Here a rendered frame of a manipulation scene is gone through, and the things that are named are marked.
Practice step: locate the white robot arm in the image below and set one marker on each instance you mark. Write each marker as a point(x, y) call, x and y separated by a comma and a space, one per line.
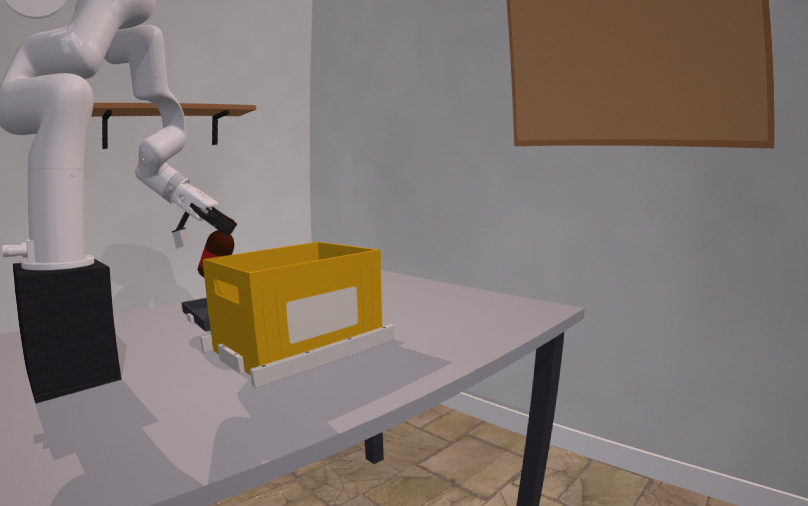
point(61, 106)

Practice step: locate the yellow storage crate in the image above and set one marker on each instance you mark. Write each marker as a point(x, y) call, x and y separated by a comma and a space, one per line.
point(320, 295)

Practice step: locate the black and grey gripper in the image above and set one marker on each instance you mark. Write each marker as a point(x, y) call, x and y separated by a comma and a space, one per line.
point(195, 201)

